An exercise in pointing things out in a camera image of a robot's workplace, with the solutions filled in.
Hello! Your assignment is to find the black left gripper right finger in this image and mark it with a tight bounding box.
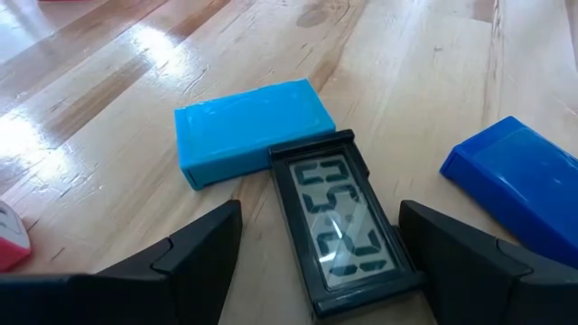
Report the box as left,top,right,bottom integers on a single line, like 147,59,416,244
398,200,578,325

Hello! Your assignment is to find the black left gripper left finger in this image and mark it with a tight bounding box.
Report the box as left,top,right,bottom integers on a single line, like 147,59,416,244
0,200,244,325

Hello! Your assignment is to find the dark blue plastic box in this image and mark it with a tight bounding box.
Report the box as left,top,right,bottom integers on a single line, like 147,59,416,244
440,116,578,270

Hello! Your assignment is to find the black digital clock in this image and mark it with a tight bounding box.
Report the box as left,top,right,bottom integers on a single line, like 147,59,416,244
268,129,425,320

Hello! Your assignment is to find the teal plastic box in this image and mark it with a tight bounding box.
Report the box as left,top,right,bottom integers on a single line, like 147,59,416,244
174,79,338,191

